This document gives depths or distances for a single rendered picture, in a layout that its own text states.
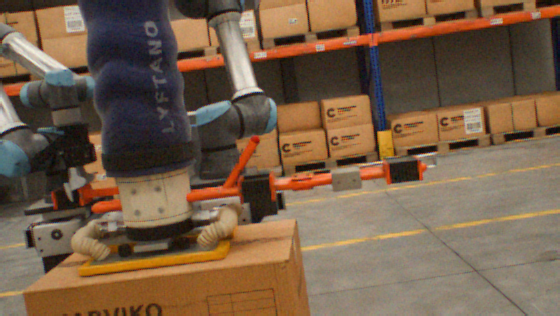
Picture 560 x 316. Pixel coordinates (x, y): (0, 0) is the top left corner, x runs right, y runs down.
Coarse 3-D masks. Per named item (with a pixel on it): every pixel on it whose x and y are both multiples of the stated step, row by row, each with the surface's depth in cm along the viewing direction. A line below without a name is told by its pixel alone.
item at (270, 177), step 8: (240, 176) 173; (248, 176) 175; (256, 176) 175; (264, 176) 175; (272, 176) 168; (240, 184) 167; (248, 184) 166; (256, 184) 166; (264, 184) 166; (272, 184) 167; (240, 192) 167; (248, 192) 167; (256, 192) 167; (264, 192) 167; (272, 192) 167; (240, 200) 168; (248, 200) 167; (256, 200) 167; (264, 200) 167; (272, 200) 167
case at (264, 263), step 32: (256, 224) 191; (288, 224) 185; (256, 256) 158; (288, 256) 154; (32, 288) 159; (64, 288) 156; (96, 288) 156; (128, 288) 155; (160, 288) 155; (192, 288) 155; (224, 288) 154; (256, 288) 154; (288, 288) 153
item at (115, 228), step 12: (192, 216) 171; (204, 216) 171; (216, 216) 171; (108, 228) 172; (120, 228) 172; (204, 228) 172; (108, 240) 174; (120, 240) 173; (132, 240) 173; (156, 240) 165; (168, 240) 164
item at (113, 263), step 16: (112, 256) 166; (128, 256) 164; (144, 256) 162; (160, 256) 161; (176, 256) 160; (192, 256) 159; (208, 256) 159; (224, 256) 159; (80, 272) 161; (96, 272) 161; (112, 272) 161
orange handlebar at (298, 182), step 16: (304, 176) 169; (320, 176) 170; (368, 176) 167; (384, 176) 167; (96, 192) 199; (112, 192) 199; (208, 192) 169; (224, 192) 169; (96, 208) 171; (112, 208) 170
